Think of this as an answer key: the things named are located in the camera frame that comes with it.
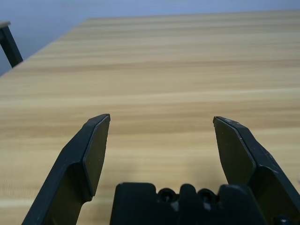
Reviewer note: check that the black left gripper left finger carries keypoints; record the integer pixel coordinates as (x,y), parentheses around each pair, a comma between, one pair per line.
(70,168)

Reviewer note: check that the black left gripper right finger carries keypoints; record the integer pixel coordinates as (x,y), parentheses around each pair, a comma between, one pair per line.
(257,159)

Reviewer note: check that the black table leg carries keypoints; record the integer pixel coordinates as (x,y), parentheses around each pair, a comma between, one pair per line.
(10,48)

